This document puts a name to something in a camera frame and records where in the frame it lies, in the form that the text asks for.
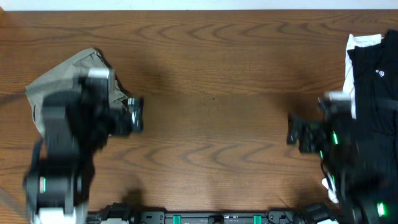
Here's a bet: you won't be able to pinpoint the khaki green shorts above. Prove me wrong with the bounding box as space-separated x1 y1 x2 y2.
25 48 127 136

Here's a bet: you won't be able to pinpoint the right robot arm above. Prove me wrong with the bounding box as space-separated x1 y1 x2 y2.
287 100 397 223

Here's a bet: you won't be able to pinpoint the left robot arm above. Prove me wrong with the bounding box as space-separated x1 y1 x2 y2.
24 77 144 223

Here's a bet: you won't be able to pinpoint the black garment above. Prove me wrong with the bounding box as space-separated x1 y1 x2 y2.
338 29 398 224

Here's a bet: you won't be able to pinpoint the white garment under pile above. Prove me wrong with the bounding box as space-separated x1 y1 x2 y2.
322 34 383 203

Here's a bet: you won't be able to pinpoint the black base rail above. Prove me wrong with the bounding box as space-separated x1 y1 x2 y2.
85 203 339 224

